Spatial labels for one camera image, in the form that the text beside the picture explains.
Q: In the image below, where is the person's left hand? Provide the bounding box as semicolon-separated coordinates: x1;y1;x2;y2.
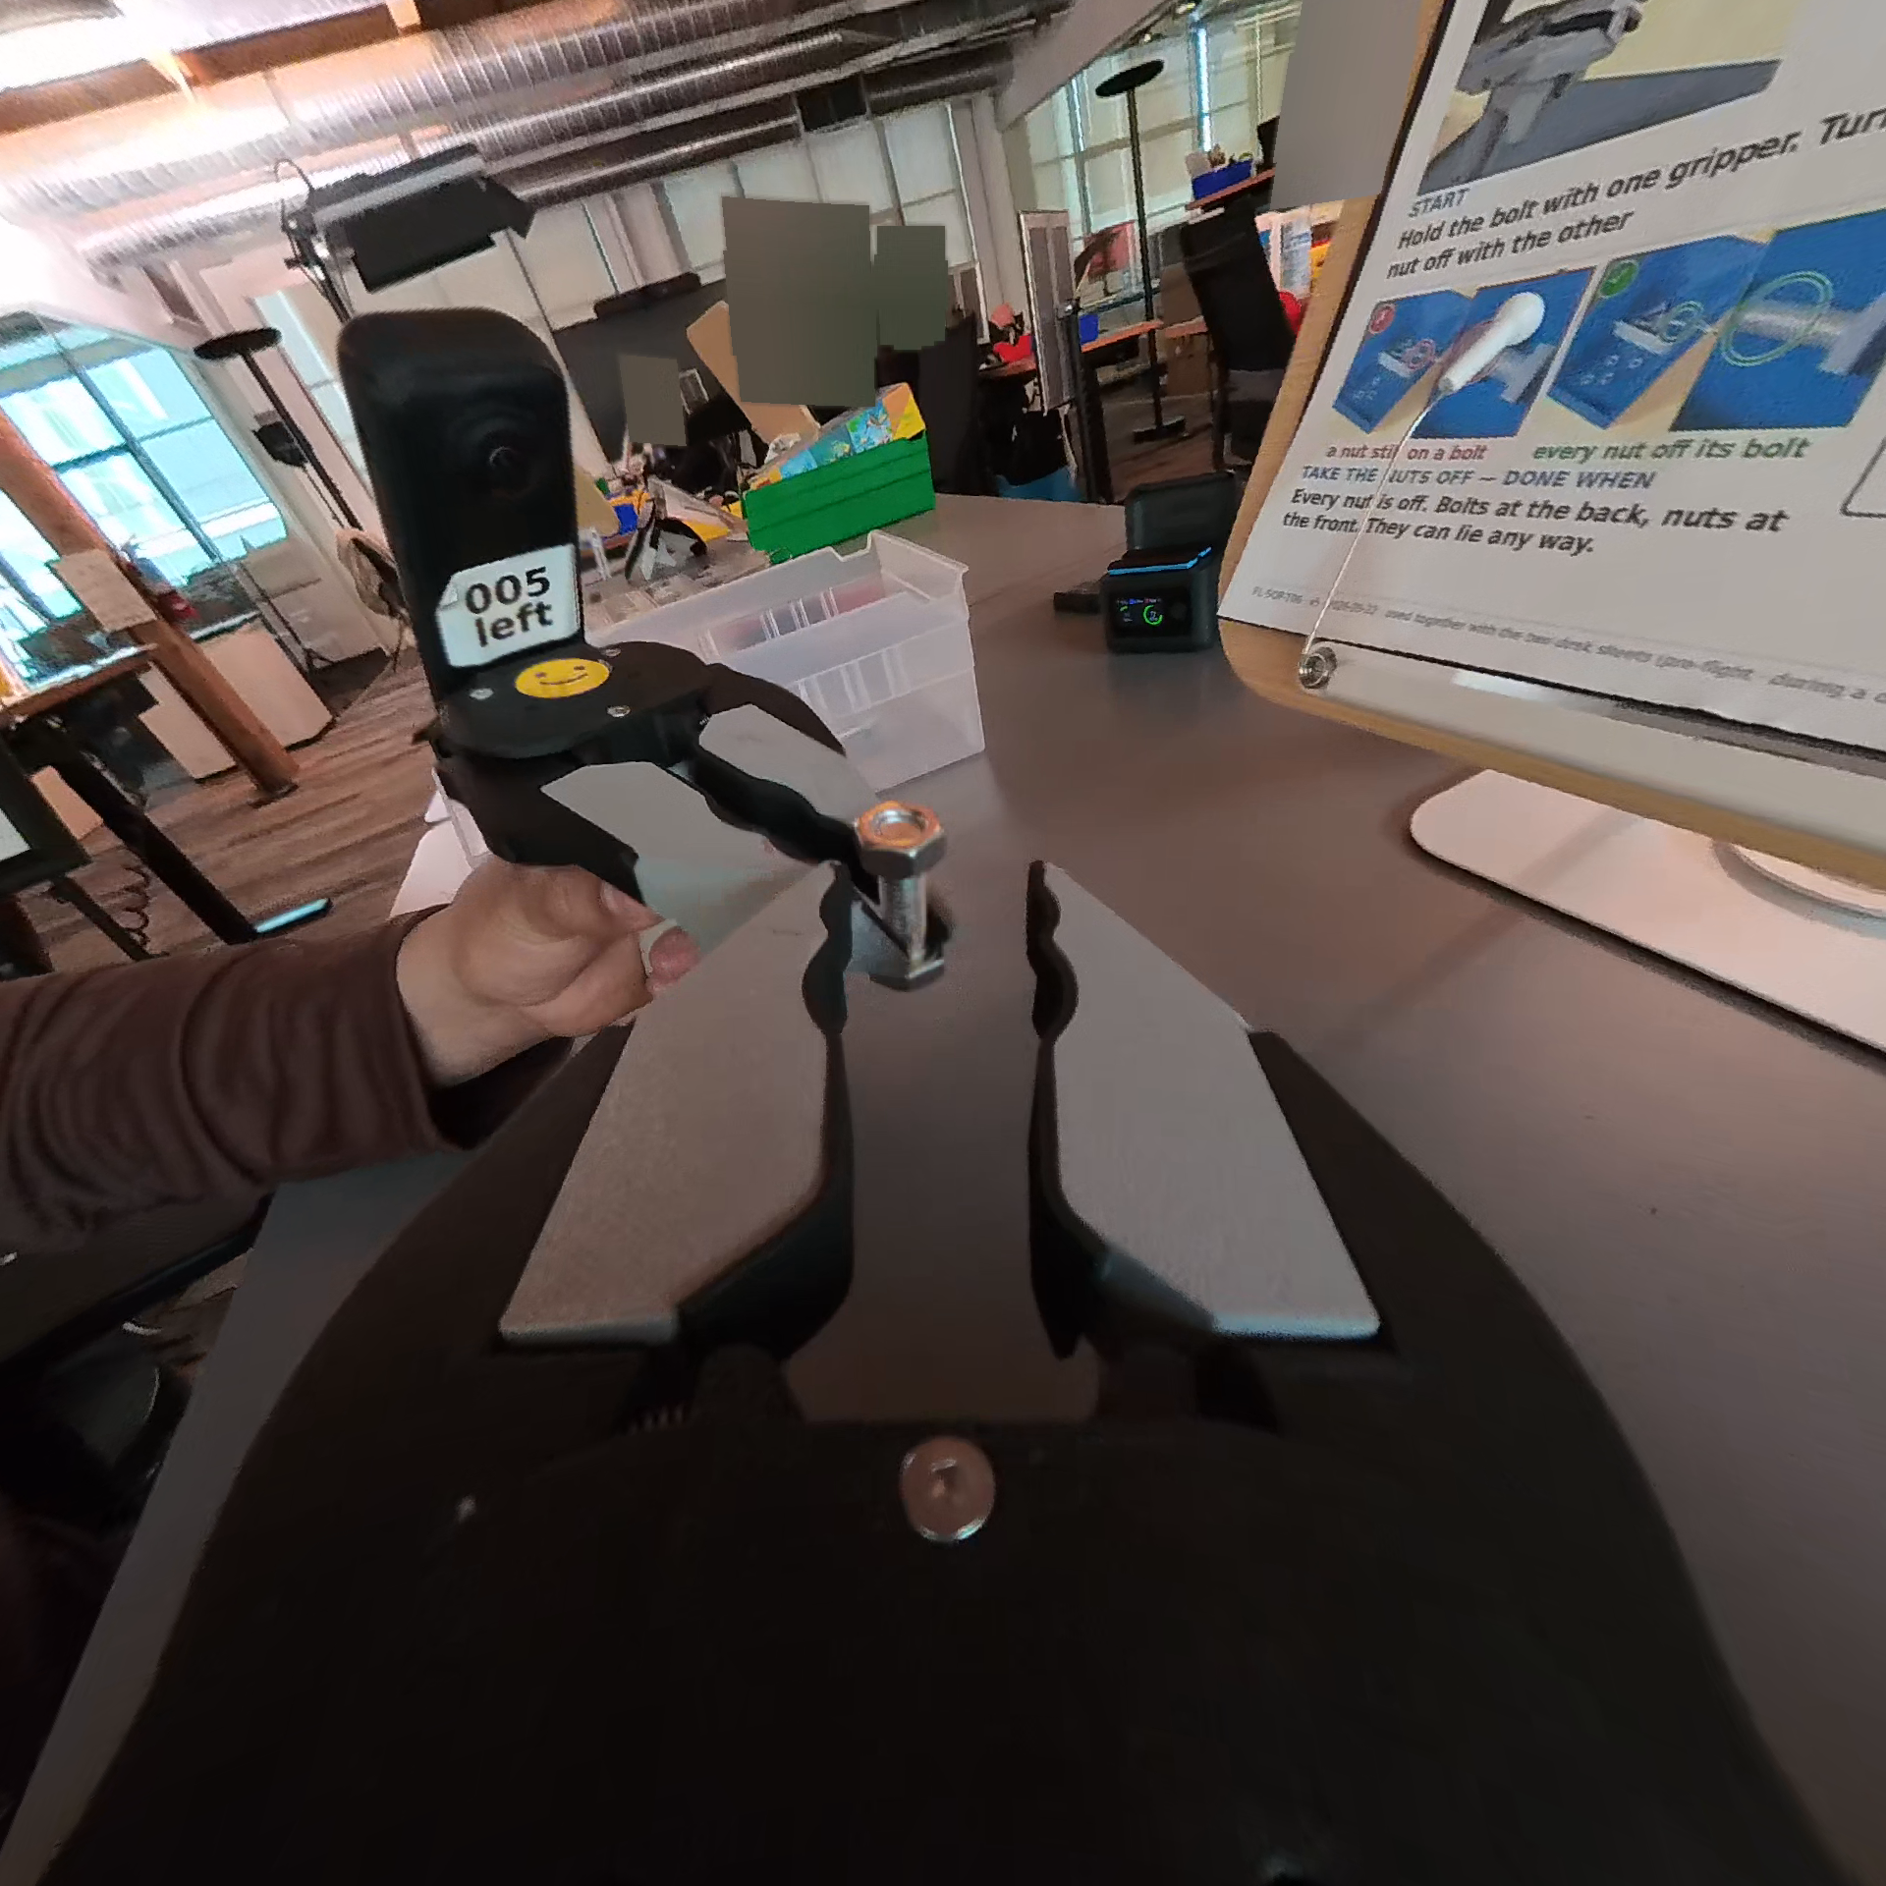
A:
397;862;700;1083

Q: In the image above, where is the black floor lamp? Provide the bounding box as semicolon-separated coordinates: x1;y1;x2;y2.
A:
195;327;372;561
1092;62;1183;448

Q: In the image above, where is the black studio light panel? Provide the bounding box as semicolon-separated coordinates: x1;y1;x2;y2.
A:
287;147;537;293

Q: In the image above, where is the clear plastic bin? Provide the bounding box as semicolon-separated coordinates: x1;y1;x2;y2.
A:
588;531;985;794

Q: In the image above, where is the steel bolt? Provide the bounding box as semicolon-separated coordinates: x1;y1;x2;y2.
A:
853;867;953;995

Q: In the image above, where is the green plastic bin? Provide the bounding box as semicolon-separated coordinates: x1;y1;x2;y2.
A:
738;432;935;561

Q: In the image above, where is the colourful cardboard box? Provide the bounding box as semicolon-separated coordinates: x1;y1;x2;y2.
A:
766;384;930;479

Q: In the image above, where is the white flat sheet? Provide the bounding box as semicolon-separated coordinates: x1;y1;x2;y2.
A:
387;783;496;916

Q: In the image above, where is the thin retaining wire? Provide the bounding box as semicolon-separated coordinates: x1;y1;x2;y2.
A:
1297;289;1551;694

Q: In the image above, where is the silver ventilation duct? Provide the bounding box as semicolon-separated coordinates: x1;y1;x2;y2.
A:
0;0;1075;284

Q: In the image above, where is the printed instruction sheet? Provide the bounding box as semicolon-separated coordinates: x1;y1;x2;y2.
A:
1219;0;1886;752

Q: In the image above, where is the steel hex nut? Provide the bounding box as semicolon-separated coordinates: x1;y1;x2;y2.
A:
853;798;949;882

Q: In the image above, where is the wooden support post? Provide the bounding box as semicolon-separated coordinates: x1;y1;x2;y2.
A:
0;404;302;808

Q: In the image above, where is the black office chair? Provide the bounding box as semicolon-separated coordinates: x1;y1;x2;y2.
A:
1176;206;1297;467

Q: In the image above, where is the person's left forearm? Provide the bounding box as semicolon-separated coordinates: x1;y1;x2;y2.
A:
0;913;444;1258

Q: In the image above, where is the instruction sheet on stand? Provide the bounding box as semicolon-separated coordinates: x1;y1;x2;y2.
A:
1215;0;1886;1055

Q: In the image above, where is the framed grey pin board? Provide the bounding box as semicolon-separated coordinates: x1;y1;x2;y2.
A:
1269;0;1440;208

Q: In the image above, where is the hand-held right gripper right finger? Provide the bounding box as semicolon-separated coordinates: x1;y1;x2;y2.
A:
1028;862;1384;1358

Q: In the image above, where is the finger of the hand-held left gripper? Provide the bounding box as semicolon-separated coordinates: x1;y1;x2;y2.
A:
540;767;823;960
692;700;905;944

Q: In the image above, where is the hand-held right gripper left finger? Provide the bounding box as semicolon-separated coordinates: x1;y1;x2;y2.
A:
498;862;876;1371

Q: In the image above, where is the black charging case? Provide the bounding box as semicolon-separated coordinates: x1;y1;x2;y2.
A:
1099;473;1244;656

